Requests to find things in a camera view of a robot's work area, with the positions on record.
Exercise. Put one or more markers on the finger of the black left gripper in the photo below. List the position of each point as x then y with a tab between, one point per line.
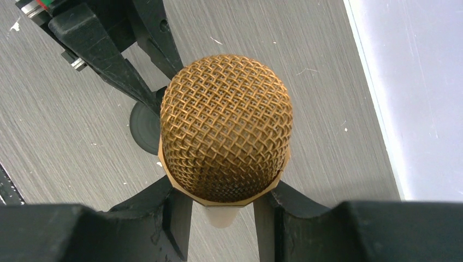
90	41
150	26

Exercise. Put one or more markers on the black stand with clip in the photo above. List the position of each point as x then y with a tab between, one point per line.
144	123

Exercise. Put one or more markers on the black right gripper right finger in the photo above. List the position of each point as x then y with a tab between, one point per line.
292	227

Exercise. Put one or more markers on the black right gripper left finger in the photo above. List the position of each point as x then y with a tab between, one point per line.
153	225

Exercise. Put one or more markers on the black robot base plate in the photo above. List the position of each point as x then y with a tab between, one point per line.
9	193

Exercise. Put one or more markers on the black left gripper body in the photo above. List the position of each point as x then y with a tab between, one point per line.
111	14

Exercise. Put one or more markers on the gold microphone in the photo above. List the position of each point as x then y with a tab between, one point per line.
226	124

